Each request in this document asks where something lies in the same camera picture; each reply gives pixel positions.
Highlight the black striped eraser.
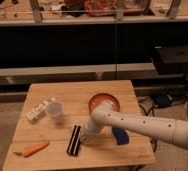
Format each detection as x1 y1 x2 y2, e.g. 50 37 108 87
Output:
67 125 81 156

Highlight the wooden shelf rack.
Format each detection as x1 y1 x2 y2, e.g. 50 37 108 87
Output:
0 0 188 84

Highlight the black box on shelf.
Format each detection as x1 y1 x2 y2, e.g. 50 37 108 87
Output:
152 45 188 75

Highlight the orange plate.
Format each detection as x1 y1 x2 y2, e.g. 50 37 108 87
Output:
88 93 120 112

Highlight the blue cloth object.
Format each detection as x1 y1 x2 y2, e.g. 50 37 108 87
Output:
112 127 129 145

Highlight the orange toy carrot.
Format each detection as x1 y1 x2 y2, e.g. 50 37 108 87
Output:
15 142 49 157

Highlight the clear plastic cup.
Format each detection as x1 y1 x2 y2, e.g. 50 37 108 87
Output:
45 101 64 124

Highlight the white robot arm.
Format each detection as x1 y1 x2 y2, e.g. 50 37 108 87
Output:
80 101 188 171

